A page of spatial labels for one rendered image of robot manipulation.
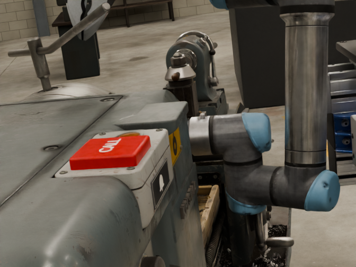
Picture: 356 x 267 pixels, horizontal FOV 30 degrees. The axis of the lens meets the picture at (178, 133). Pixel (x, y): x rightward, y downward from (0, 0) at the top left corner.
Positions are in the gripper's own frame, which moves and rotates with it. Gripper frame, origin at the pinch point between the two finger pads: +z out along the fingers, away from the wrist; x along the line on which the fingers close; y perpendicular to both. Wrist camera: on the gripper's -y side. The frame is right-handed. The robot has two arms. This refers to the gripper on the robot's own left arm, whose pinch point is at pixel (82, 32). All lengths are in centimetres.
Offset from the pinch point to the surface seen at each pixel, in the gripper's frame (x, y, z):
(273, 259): -42, 82, 69
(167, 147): -19.5, -30.4, 2.5
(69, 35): 1.8, -0.5, 0.8
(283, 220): -44, 111, 69
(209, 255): -25, 37, 49
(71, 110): -5.1, -16.7, 6.2
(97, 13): -3.4, -6.2, -4.3
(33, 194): -11.8, -45.6, 3.6
